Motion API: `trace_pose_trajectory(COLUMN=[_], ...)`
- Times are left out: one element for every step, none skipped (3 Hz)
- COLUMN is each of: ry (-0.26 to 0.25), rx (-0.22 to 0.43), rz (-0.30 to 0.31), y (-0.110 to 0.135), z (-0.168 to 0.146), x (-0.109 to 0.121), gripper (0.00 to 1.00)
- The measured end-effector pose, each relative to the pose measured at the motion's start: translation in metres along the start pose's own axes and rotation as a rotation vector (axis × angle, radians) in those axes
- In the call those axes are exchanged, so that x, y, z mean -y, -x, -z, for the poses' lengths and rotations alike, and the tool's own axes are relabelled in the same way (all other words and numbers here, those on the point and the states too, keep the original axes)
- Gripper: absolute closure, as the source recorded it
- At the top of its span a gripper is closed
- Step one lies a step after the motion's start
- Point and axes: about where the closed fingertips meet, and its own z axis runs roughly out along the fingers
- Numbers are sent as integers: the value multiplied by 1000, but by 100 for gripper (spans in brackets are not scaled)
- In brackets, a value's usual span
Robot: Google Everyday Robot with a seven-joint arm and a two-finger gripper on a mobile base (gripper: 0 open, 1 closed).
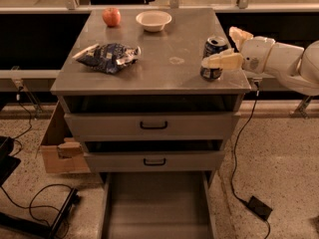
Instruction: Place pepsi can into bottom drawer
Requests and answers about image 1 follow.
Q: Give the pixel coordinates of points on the black power adapter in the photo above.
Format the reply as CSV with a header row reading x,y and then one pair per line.
x,y
259,208

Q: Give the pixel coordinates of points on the open bottom grey drawer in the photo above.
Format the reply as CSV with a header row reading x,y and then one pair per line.
x,y
157,205

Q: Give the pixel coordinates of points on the grey drawer cabinet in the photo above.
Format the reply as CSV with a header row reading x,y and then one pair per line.
x,y
164,80

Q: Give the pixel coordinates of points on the blue pepsi can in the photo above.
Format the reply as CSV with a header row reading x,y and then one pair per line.
x,y
210,69

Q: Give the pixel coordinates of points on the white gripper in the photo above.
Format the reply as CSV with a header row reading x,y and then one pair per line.
x,y
256,54

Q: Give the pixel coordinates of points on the blue chip bag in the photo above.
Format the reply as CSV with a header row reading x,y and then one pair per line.
x,y
109,59

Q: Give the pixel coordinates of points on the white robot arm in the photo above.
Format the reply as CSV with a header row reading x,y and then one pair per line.
x,y
293,67

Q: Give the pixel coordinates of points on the cardboard box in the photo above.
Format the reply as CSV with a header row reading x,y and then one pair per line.
x,y
60,152

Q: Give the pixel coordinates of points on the middle grey drawer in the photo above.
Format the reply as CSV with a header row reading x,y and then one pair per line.
x,y
154,161

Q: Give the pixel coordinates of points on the black stand base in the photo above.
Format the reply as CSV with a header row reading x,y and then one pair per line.
x,y
41,228

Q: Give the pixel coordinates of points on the red apple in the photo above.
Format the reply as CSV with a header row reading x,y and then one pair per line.
x,y
112,17

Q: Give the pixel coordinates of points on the top grey drawer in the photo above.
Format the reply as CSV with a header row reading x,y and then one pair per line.
x,y
120,127

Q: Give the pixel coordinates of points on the white bowl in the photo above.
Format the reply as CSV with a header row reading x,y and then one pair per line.
x,y
153,20

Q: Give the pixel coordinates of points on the black equipment left edge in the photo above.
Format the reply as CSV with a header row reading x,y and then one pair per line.
x,y
8,163

